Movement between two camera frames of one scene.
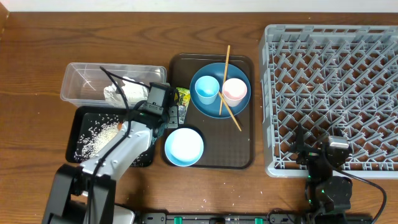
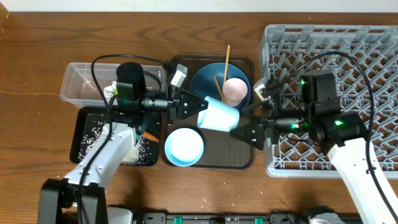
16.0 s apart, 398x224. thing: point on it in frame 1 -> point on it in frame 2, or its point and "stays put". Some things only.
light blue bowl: x=184 y=147 stays put
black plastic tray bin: x=89 y=125 stays put
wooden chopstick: x=226 y=103 -> x=222 y=98
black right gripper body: x=314 y=154 -> x=291 y=121
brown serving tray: x=229 y=142 stays put
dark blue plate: x=217 y=71 stays put
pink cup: x=234 y=91 stays put
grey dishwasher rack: x=333 y=80 stays put
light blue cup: x=207 y=88 -> x=219 y=116
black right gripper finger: x=300 y=147 -> x=253 y=134
